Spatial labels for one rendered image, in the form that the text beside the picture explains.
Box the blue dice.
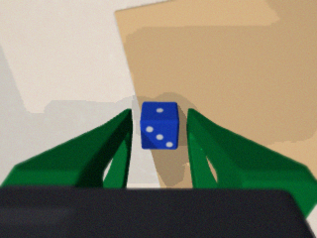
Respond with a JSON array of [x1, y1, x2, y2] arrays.
[[140, 102, 179, 150]]

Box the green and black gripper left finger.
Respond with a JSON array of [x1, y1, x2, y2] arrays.
[[0, 108, 133, 187]]

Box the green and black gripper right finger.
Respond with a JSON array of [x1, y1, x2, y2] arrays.
[[186, 108, 317, 218]]

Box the tan flat mat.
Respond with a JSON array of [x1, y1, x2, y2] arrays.
[[114, 0, 317, 188]]

